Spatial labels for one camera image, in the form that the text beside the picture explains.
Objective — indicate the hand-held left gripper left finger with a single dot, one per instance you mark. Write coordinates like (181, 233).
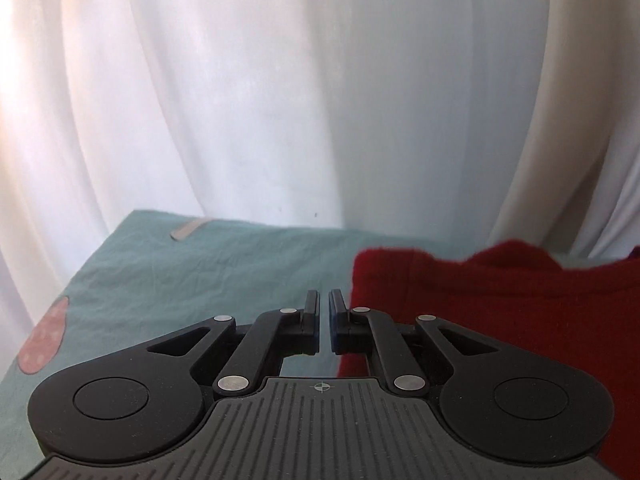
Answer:
(311, 312)

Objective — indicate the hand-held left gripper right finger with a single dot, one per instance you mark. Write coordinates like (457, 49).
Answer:
(337, 312)

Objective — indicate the red knitted button coat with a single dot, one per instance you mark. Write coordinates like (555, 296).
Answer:
(500, 310)

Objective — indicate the light blue printed bed sheet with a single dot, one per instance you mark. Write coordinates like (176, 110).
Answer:
(150, 280)

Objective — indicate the white sheer curtain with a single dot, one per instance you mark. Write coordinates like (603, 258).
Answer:
(300, 90)

